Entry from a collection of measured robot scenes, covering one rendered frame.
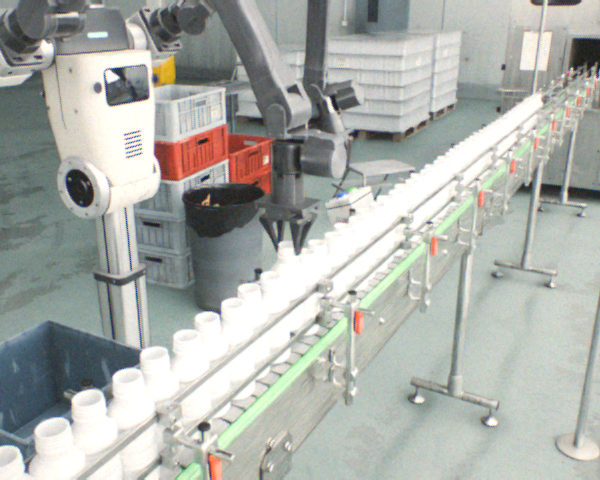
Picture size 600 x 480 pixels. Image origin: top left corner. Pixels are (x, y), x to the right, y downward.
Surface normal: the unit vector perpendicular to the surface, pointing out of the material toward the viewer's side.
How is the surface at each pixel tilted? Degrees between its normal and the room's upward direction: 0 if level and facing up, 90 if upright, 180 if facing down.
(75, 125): 101
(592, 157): 90
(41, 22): 90
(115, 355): 90
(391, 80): 90
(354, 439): 0
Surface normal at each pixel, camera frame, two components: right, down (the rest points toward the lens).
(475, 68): -0.49, 0.30
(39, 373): 0.87, 0.17
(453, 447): 0.00, -0.94
